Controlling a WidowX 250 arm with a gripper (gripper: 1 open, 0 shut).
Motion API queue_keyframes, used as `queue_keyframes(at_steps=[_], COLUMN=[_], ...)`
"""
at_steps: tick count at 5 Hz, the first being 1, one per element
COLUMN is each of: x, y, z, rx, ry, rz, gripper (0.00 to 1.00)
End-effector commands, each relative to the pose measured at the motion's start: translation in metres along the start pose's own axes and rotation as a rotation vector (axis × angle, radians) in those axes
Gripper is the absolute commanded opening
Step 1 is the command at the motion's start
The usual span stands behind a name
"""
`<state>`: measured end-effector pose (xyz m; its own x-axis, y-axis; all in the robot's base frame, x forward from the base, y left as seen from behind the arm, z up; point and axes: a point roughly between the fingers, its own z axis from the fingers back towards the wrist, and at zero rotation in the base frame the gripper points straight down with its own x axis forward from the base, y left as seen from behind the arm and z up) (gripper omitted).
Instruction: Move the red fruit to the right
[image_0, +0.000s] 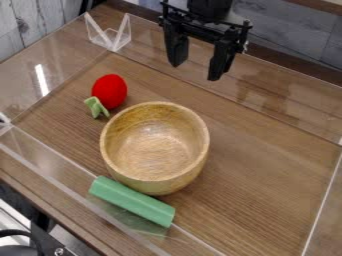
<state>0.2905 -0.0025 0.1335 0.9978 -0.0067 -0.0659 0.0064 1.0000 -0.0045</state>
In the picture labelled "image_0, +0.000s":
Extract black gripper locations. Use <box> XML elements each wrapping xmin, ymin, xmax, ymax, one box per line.
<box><xmin>160</xmin><ymin>0</ymin><xmax>253</xmax><ymax>81</ymax></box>

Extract red plush fruit green leaf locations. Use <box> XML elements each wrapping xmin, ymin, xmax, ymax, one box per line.
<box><xmin>84</xmin><ymin>74</ymin><xmax>128</xmax><ymax>118</ymax></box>

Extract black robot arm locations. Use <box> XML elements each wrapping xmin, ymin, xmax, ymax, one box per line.
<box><xmin>159</xmin><ymin>0</ymin><xmax>253</xmax><ymax>81</ymax></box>

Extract wooden bowl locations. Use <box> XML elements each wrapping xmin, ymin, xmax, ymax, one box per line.
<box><xmin>99</xmin><ymin>101</ymin><xmax>210</xmax><ymax>196</ymax></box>

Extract green rectangular block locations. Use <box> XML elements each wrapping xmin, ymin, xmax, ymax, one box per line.
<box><xmin>88</xmin><ymin>176</ymin><xmax>176</xmax><ymax>228</ymax></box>

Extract clear acrylic corner bracket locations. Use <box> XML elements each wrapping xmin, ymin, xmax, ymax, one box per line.
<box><xmin>84</xmin><ymin>13</ymin><xmax>131</xmax><ymax>52</ymax></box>

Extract black metal mount bracket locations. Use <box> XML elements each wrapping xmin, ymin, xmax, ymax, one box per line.
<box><xmin>29</xmin><ymin>223</ymin><xmax>76</xmax><ymax>256</ymax></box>

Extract black cable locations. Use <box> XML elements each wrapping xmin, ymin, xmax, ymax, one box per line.
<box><xmin>0</xmin><ymin>229</ymin><xmax>45</xmax><ymax>256</ymax></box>

